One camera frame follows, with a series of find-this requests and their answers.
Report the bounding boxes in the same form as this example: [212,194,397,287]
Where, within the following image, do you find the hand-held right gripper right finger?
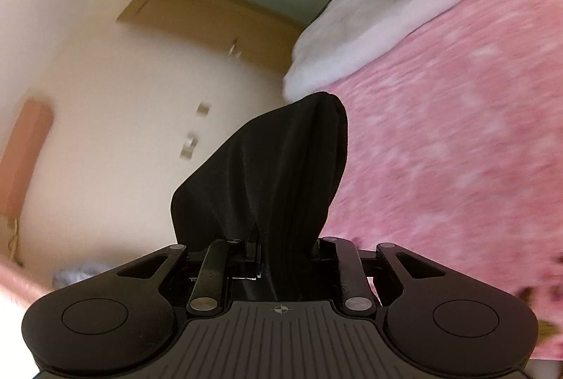
[310,236,445,314]

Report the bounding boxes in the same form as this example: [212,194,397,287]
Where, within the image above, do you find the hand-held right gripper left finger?
[119,225,265,315]

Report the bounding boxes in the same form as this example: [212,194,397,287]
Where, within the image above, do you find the black pants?
[168,91,350,303]

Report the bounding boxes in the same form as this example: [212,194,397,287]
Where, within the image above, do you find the pink rose blanket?
[281,0,563,362]

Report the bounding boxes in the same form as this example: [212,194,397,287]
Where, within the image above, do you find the striped lilac duvet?
[283,0,550,103]

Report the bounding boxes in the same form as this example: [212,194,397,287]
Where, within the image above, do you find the salmon padded panel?
[0,96,55,223]

